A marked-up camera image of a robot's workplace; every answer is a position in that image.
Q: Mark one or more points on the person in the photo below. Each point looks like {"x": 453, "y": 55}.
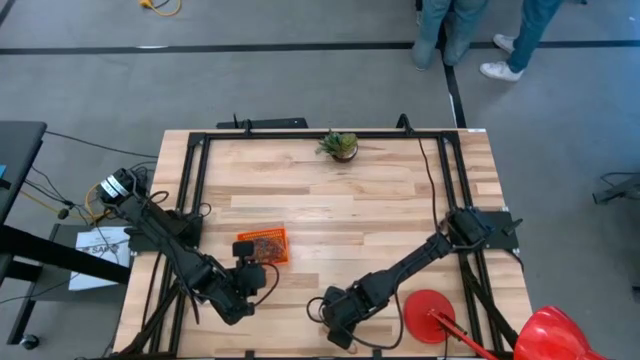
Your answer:
{"x": 530, "y": 25}
{"x": 430, "y": 30}

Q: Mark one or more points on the white paper sheet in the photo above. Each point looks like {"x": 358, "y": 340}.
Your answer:
{"x": 95, "y": 250}

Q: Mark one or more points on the potted succulent plant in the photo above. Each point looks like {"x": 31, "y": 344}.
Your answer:
{"x": 340, "y": 145}

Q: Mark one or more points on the red desk lamp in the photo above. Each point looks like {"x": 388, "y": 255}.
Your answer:
{"x": 425, "y": 315}

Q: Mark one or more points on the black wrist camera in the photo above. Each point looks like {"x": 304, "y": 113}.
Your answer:
{"x": 340, "y": 339}
{"x": 243, "y": 249}

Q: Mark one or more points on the black side desk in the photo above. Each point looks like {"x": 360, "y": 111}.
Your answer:
{"x": 20, "y": 150}

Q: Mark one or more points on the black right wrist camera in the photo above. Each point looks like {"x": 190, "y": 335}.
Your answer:
{"x": 340, "y": 339}

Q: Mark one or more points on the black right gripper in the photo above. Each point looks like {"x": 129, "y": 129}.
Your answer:
{"x": 347, "y": 305}

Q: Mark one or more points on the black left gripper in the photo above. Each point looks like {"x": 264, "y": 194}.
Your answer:
{"x": 250, "y": 280}

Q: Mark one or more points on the orange plastic basket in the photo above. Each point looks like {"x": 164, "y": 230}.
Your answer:
{"x": 265, "y": 232}

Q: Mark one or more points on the black aluminium table frame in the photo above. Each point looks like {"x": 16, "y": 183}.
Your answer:
{"x": 197, "y": 165}

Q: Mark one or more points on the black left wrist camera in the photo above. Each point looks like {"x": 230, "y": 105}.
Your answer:
{"x": 243, "y": 249}

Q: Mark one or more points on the black floor stand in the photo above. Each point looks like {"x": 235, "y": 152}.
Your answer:
{"x": 620, "y": 191}

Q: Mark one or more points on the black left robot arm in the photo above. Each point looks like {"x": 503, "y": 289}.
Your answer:
{"x": 170, "y": 245}

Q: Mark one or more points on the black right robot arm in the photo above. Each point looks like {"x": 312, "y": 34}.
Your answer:
{"x": 415, "y": 260}

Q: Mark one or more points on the black router box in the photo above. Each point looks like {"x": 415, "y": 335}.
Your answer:
{"x": 270, "y": 123}

